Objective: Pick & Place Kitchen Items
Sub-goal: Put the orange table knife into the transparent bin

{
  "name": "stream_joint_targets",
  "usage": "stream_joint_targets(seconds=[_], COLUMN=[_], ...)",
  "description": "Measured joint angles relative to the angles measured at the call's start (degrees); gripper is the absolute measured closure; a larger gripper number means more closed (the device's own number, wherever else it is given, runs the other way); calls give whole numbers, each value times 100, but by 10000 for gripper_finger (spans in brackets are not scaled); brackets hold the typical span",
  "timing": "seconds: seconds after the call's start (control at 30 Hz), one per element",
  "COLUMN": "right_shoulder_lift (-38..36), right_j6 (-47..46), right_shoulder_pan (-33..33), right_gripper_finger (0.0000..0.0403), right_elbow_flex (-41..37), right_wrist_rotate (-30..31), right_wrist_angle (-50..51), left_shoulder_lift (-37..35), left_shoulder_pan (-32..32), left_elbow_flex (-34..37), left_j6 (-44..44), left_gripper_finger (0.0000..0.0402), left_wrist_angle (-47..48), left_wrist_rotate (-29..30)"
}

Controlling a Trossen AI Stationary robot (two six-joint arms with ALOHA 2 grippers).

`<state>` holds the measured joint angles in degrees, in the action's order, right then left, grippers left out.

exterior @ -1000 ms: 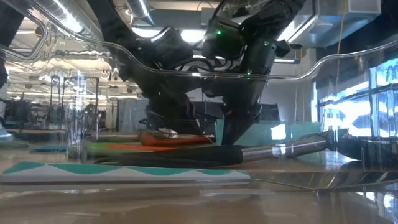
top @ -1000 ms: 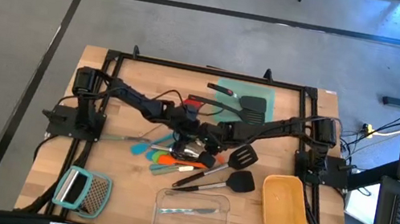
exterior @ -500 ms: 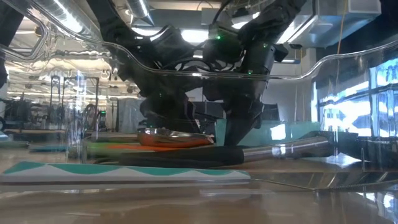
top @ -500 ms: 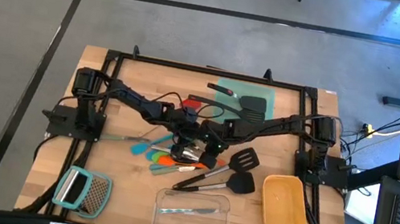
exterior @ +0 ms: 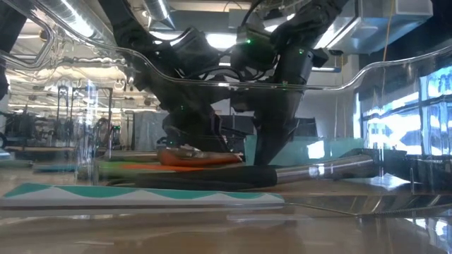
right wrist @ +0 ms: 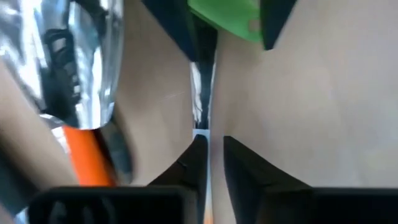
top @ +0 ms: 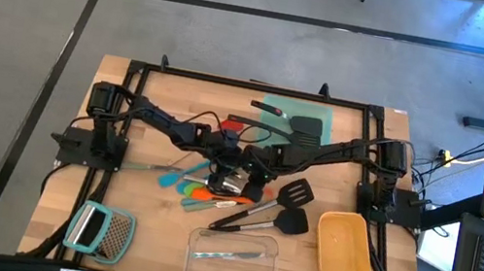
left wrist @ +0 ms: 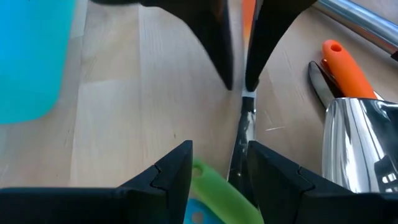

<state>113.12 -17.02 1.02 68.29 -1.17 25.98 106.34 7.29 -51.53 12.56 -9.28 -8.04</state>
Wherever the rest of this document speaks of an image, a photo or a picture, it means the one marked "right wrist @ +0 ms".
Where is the orange silicone spatula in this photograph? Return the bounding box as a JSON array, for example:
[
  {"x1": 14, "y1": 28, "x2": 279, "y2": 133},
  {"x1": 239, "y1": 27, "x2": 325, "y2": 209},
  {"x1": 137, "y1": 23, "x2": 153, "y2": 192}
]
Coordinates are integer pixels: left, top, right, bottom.
[{"x1": 63, "y1": 125, "x2": 116, "y2": 187}]

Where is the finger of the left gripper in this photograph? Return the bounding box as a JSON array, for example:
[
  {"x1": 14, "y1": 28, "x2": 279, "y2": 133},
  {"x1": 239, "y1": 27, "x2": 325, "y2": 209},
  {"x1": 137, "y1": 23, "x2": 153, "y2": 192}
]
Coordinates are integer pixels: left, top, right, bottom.
[
  {"x1": 141, "y1": 0, "x2": 218, "y2": 63},
  {"x1": 259, "y1": 0, "x2": 299, "y2": 51}
]

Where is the blue white striped knife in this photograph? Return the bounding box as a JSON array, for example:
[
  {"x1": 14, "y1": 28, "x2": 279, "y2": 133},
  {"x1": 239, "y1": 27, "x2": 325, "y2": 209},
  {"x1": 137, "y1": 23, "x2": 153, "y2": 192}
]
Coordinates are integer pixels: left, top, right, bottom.
[{"x1": 189, "y1": 60, "x2": 217, "y2": 141}]

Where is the steel scoop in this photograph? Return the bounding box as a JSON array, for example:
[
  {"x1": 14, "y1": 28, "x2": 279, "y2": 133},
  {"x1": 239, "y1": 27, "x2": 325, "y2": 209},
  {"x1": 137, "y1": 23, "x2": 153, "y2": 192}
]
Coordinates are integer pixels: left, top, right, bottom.
[{"x1": 0, "y1": 0, "x2": 126, "y2": 131}]

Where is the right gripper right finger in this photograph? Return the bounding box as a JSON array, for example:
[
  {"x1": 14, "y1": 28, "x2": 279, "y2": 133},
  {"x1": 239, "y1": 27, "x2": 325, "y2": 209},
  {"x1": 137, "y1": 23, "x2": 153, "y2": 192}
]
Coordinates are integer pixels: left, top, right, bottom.
[{"x1": 223, "y1": 136, "x2": 398, "y2": 224}]

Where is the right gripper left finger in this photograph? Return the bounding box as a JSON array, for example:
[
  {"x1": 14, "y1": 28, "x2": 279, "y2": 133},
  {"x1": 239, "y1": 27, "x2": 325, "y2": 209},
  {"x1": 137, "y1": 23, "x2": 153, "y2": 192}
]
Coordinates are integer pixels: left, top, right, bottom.
[{"x1": 27, "y1": 134, "x2": 208, "y2": 224}]

